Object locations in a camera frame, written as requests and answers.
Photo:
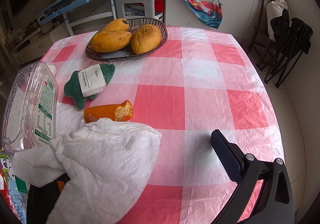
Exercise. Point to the rear yellow mango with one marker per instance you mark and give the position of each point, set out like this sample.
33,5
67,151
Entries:
116,25

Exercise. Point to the left yellow mango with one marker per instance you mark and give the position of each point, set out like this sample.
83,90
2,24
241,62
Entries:
110,41

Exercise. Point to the wooden chair with white bag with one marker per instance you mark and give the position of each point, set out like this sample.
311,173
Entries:
269,9

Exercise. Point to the clear plastic bottle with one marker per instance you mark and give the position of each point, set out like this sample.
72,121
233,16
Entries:
30,113

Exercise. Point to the green plush toy with label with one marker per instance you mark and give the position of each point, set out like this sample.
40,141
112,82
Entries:
88,83

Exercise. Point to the orange peel piece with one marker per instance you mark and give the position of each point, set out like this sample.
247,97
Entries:
115,112

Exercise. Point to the dark wicker fruit basket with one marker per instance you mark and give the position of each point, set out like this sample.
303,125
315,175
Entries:
126,53

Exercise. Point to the pink kettlebell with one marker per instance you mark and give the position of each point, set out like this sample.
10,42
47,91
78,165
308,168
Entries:
46,27

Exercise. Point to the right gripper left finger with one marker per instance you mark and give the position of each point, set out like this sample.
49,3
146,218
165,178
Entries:
41,201

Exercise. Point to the white tissue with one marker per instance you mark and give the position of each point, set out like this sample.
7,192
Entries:
108,163

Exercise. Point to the cream tv stand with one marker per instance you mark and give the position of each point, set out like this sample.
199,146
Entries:
37,44

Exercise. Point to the red white checkered tablecloth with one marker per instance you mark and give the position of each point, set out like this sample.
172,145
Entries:
197,82

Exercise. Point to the right round yellow mango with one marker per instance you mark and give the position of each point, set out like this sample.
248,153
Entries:
146,38

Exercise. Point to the white paper napkin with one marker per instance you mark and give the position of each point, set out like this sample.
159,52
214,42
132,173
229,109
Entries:
68,118

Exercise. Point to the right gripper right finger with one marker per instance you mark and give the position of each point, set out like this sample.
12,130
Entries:
275,200

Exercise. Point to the black folding chair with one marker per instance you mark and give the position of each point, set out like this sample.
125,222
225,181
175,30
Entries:
292,40

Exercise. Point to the white plastic stool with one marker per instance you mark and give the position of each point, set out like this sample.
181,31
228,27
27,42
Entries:
131,9

